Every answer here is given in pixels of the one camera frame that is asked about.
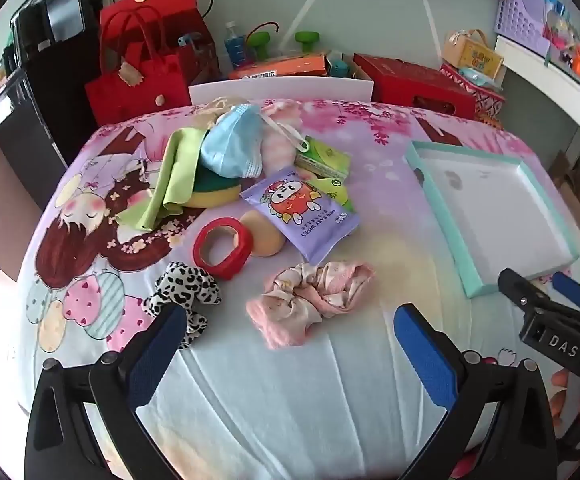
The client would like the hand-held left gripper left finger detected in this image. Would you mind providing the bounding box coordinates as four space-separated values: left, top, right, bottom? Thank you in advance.
24 304 191 480

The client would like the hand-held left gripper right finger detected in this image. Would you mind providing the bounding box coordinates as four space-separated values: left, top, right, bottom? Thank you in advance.
394 304 563 480

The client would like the leopard print scrunchie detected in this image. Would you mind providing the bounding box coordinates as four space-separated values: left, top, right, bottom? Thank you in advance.
142 261 223 350

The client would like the shallow teal-edged white box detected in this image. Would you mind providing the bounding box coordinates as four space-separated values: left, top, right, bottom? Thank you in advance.
404 140 580 300

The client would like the red tape roll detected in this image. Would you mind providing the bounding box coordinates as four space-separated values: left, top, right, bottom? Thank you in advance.
192 217 255 281

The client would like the pink satin scrunchie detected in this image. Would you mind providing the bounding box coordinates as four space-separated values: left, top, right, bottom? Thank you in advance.
246 261 377 352

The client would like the beige makeup puff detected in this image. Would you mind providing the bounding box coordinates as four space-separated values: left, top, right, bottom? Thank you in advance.
240 209 288 258

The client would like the green tissue pack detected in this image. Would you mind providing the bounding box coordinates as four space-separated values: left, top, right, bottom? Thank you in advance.
295 135 351 181
315 177 358 213

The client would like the light green cloth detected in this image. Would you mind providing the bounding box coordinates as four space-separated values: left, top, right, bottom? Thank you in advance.
118 129 208 233

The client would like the pink cartoon printed bedsheet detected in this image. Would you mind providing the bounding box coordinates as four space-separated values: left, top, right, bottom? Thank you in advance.
17 97 580 480

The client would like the yellow and green sponge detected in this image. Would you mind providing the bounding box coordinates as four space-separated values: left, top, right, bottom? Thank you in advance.
187 165 243 209

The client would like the purple baby wipes pack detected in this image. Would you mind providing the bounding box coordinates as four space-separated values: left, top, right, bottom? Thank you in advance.
240 169 361 264

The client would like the red patterned box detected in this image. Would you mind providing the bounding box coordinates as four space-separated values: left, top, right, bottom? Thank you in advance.
440 62 506 121

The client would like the white desk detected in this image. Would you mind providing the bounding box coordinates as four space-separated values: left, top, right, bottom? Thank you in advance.
495 35 580 131

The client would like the light blue wipes packet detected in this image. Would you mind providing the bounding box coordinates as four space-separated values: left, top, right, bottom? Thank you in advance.
457 66 496 87

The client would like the blue face mask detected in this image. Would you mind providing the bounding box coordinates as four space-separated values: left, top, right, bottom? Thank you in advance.
200 104 311 179

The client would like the red gift box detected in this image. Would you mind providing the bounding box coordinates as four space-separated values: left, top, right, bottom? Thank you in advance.
352 53 477 121

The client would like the dark cabinet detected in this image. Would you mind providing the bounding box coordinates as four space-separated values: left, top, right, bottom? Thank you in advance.
0 67 70 211

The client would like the open cardboard box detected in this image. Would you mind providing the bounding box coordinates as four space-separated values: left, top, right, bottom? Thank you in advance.
327 50 375 83

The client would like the red felt handbag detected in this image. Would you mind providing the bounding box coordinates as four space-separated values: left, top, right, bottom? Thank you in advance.
84 6 193 128

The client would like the purple file rack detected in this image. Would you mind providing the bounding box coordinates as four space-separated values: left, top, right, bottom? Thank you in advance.
492 0 556 58

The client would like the white headboard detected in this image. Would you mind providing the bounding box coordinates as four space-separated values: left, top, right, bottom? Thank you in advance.
189 76 373 107

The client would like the orange cardboard box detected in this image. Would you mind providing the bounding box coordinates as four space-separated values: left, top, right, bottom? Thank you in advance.
229 52 331 81

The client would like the plastic bottle with blue liquid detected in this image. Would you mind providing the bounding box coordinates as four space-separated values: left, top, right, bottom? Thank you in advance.
224 21 248 68

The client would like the green dumbbell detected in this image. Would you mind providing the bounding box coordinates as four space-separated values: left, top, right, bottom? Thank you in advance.
294 31 321 54
247 30 271 62

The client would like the black appliance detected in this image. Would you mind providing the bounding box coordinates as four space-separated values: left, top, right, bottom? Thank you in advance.
10 0 103 171

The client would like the red paper gift bag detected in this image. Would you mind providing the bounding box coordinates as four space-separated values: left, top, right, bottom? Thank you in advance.
100 0 221 86

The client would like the beige gift box with handle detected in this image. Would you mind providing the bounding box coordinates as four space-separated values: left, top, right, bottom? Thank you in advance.
442 29 505 81

